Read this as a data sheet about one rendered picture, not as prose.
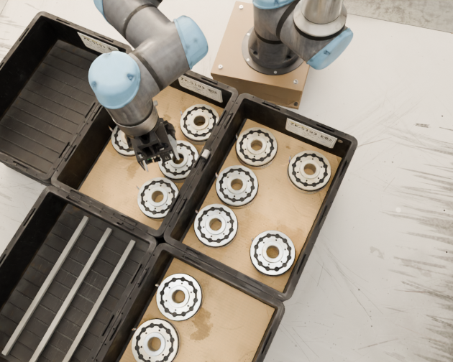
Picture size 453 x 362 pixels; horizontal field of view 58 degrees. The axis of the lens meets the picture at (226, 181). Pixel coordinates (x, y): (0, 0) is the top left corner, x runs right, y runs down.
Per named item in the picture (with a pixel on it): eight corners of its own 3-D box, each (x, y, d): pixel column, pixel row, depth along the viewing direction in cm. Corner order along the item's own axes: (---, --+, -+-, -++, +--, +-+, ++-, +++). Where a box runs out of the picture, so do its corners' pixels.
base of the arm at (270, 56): (254, 22, 120) (253, -4, 111) (305, 29, 118) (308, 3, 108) (243, 65, 115) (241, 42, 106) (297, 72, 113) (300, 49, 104)
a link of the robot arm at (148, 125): (104, 96, 71) (149, 80, 71) (113, 109, 75) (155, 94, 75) (116, 133, 68) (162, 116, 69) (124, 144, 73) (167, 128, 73)
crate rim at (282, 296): (241, 95, 100) (241, 90, 98) (358, 143, 94) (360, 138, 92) (162, 241, 90) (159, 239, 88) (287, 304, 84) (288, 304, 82)
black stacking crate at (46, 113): (60, 38, 121) (41, 11, 110) (145, 74, 115) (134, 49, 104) (-20, 151, 111) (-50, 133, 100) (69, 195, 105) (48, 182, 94)
